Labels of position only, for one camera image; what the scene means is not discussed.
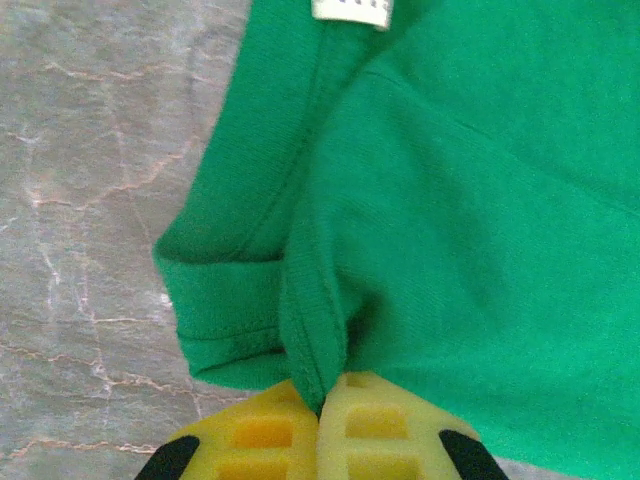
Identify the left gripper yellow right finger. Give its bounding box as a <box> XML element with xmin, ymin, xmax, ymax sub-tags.
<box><xmin>316</xmin><ymin>371</ymin><xmax>509</xmax><ymax>480</ymax></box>

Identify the green t-shirt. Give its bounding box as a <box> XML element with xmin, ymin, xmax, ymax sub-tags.
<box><xmin>152</xmin><ymin>0</ymin><xmax>640</xmax><ymax>480</ymax></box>

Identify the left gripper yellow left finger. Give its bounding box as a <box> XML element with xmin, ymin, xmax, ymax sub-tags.
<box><xmin>133</xmin><ymin>380</ymin><xmax>322</xmax><ymax>480</ymax></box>

